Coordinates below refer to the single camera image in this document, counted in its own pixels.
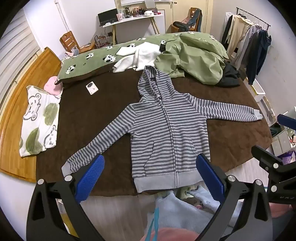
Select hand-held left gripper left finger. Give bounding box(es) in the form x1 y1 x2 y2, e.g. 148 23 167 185
26 154 105 241

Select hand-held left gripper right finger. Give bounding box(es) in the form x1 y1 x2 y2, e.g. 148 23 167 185
196 153 274 241

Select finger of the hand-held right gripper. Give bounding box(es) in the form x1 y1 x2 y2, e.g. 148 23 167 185
277 113 296 130
251 145 286 177

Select grey striped hoodie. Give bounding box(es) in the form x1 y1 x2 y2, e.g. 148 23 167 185
61 65 263 193

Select person's right forearm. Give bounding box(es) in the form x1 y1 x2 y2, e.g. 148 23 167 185
269 202 296 218

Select metal clothes rack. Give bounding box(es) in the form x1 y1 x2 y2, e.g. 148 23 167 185
236 7 271 30

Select wooden chair with clothes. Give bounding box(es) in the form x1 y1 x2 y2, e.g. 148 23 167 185
171 7 203 33

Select white storage shelf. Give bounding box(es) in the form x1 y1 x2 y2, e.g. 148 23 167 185
262 97 296 156

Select white plastic box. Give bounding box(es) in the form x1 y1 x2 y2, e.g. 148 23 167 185
250 80 265 102

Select person's light blue fleece clothing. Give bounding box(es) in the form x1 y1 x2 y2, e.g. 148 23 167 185
143 183 222 241

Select brown bed blanket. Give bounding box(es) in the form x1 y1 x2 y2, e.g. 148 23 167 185
36 67 273 196

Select hanging navy jacket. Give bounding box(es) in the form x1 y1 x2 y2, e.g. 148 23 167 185
246 29 272 85

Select person's pink clothing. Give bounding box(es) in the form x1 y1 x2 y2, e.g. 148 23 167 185
141 228 200 241

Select black garment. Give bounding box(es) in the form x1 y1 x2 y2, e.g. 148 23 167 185
217 62 241 88

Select bear print pillow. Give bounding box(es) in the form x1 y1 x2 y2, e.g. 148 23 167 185
19 85 62 158

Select hanging grey garment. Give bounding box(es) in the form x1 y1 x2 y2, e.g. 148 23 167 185
233 23 262 70

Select white phone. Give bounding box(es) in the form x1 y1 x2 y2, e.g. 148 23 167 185
86 82 98 95

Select pink cloth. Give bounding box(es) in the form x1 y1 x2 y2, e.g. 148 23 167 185
44 76 64 96

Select hanging beige coat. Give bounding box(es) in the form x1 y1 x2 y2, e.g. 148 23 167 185
227 14 255 58

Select hanging black coat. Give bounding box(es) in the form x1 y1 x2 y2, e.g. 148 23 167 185
222 11 234 47

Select green jacket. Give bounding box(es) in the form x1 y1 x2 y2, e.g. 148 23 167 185
154 35 229 84

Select green cow print blanket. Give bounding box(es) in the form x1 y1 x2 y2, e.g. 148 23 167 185
54 32 223 85

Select wooden headboard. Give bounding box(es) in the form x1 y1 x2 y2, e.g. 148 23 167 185
0 47 62 183

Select white fleece garment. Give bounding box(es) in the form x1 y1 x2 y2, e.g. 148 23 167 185
112 42 162 73

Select blue jeans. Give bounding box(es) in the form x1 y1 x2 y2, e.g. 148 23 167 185
186 10 203 32

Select window blinds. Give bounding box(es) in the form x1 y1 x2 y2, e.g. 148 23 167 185
0 7 40 100

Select black monitor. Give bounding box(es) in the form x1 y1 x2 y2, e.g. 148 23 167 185
97 9 118 26

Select white desk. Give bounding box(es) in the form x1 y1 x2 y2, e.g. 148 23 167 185
103 13 164 44

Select row of bottles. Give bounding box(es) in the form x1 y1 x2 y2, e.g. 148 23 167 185
125 7 145 18

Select black wire rack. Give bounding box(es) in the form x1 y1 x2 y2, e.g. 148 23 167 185
94 34 109 49

